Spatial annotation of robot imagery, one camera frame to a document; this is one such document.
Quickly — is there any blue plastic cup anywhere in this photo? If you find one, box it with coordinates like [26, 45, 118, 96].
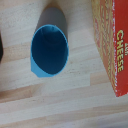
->
[30, 23, 70, 78]

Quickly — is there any black object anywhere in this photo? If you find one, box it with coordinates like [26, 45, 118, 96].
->
[0, 34, 4, 64]

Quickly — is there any red cheese cracker box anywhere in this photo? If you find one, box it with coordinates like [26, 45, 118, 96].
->
[91, 0, 128, 98]

